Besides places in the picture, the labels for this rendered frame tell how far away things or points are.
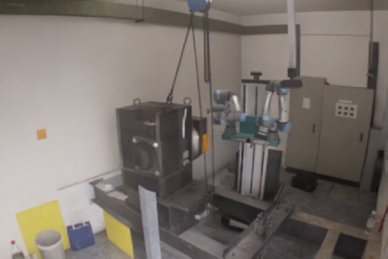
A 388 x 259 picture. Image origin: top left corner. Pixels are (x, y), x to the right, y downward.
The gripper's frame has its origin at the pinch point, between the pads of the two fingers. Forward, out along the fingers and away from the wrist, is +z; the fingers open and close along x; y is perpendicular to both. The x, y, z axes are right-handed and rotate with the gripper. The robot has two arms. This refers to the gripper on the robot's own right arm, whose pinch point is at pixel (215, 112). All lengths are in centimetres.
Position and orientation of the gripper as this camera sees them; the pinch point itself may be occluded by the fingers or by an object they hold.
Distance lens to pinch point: 206.0
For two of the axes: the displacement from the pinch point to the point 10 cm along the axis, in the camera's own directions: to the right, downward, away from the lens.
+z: -4.0, 2.4, -8.9
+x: -9.2, -0.4, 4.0
